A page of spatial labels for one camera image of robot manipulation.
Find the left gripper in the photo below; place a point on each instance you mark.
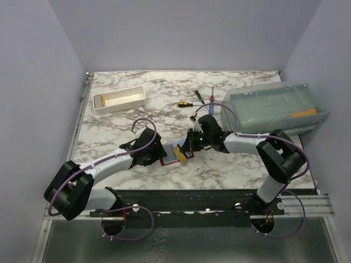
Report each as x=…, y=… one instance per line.
x=159, y=153

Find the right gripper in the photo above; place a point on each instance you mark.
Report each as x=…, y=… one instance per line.
x=189, y=144

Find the gold credit card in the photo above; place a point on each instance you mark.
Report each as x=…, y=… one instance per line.
x=182, y=157

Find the red card holder wallet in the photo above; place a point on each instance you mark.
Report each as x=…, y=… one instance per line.
x=173, y=153

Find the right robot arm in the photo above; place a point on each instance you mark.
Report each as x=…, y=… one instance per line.
x=281, y=157

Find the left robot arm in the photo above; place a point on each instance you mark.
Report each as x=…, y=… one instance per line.
x=69, y=192

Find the stack of cards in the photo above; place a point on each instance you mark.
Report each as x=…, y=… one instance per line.
x=102, y=102

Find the yellow black screwdriver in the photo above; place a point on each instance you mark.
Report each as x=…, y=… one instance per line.
x=184, y=104

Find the blue red screwdriver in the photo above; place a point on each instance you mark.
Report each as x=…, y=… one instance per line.
x=211, y=106

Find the green black screwdriver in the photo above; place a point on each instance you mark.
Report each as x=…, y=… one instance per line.
x=199, y=97

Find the white rectangular tray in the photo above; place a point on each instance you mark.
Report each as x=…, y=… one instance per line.
x=120, y=100

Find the clear plastic storage box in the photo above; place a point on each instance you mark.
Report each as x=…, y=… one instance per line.
x=260, y=109

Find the orange item in box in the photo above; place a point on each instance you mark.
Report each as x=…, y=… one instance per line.
x=311, y=111

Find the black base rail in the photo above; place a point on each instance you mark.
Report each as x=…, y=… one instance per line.
x=197, y=208

